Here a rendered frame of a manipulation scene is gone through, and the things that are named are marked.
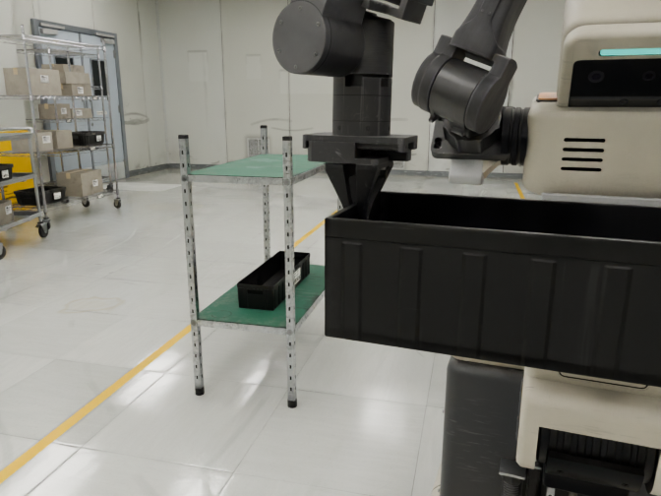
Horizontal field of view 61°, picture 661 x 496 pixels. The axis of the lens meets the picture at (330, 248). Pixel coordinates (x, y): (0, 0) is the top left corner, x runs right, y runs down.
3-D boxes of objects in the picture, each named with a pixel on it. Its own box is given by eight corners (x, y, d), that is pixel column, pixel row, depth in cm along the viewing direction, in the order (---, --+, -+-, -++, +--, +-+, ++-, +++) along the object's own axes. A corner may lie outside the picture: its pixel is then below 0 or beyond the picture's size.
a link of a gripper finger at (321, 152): (374, 242, 54) (377, 143, 52) (305, 235, 57) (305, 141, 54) (391, 228, 60) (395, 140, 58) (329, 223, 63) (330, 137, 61)
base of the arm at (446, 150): (517, 111, 86) (439, 111, 90) (517, 77, 79) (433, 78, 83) (511, 160, 83) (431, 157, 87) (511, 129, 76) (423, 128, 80)
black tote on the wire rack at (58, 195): (40, 207, 552) (38, 192, 549) (15, 205, 559) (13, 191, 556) (68, 200, 590) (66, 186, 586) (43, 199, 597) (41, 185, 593)
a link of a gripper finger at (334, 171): (391, 244, 54) (396, 144, 51) (322, 237, 56) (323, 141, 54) (408, 230, 60) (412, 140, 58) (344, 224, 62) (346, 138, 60)
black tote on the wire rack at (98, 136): (87, 146, 610) (86, 133, 607) (61, 146, 614) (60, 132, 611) (106, 143, 648) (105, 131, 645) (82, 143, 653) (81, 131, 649)
